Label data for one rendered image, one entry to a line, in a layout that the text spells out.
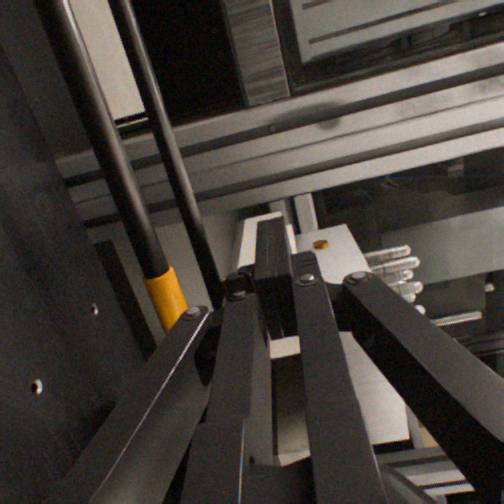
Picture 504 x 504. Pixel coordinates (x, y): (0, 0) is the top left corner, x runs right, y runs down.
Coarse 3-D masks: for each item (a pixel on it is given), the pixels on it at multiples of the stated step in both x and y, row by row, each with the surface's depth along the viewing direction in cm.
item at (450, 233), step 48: (336, 192) 40; (384, 192) 40; (432, 192) 40; (480, 192) 40; (384, 240) 42; (432, 240) 42; (480, 240) 42; (432, 288) 45; (480, 288) 44; (480, 336) 47
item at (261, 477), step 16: (256, 464) 9; (288, 464) 8; (304, 464) 8; (256, 480) 8; (272, 480) 8; (288, 480) 8; (304, 480) 8; (384, 480) 7; (400, 480) 7; (256, 496) 8; (272, 496) 8; (288, 496) 8; (304, 496) 8; (400, 496) 7; (416, 496) 7
